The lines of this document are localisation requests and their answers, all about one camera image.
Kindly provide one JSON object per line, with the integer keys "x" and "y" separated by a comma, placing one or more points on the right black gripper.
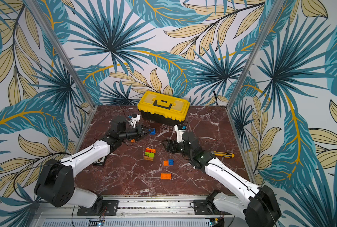
{"x": 173, "y": 145}

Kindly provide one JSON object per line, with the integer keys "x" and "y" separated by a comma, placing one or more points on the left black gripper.
{"x": 140, "y": 130}

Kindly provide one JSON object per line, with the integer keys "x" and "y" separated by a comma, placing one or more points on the blue 2x2 brick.
{"x": 152, "y": 131}
{"x": 171, "y": 162}

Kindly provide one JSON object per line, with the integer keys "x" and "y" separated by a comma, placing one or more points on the green 2x4 brick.
{"x": 149, "y": 154}

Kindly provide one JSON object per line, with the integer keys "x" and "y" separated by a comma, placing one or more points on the tan 2x4 brick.
{"x": 148, "y": 158}

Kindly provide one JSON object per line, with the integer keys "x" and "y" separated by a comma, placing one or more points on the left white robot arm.
{"x": 56, "y": 182}

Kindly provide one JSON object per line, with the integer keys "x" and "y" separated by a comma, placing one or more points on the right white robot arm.
{"x": 255, "y": 204}

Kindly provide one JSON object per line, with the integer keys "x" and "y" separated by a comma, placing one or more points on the yellow black toolbox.
{"x": 163, "y": 109}

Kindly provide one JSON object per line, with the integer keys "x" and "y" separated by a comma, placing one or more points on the yellow utility knife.
{"x": 223, "y": 154}

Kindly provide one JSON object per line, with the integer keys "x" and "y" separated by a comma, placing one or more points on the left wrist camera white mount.
{"x": 134, "y": 119}

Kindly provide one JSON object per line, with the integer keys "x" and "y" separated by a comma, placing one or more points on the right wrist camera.
{"x": 180, "y": 130}

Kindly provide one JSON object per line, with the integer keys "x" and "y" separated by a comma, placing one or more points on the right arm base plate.
{"x": 203, "y": 207}

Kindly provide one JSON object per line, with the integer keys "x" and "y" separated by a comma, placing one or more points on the aluminium front rail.
{"x": 135, "y": 211}

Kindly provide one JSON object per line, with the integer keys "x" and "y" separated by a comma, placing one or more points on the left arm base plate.
{"x": 103, "y": 208}

